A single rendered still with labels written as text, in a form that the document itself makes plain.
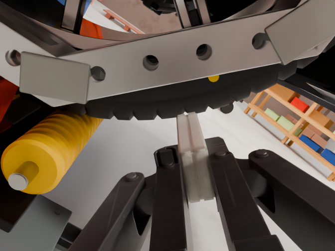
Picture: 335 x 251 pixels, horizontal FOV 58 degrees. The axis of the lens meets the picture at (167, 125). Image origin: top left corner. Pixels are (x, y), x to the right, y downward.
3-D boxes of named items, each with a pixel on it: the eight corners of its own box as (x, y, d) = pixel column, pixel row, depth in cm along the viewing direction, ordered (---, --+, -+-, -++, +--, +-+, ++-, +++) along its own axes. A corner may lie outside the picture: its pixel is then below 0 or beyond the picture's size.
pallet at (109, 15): (99, 13, 673) (101, 8, 670) (107, 14, 757) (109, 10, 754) (148, 46, 695) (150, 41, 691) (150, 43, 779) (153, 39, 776)
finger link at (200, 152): (192, 151, 15) (207, 149, 15) (186, 112, 22) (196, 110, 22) (202, 202, 16) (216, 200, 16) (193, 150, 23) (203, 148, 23)
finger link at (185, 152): (202, 202, 16) (188, 204, 16) (193, 150, 23) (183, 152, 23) (192, 151, 15) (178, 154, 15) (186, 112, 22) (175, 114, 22)
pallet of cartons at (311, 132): (306, 144, 1056) (323, 126, 1033) (322, 158, 949) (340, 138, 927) (273, 122, 1029) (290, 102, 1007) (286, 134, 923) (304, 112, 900)
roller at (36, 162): (102, 121, 55) (118, 95, 54) (33, 221, 27) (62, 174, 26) (75, 104, 54) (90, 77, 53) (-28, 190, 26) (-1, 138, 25)
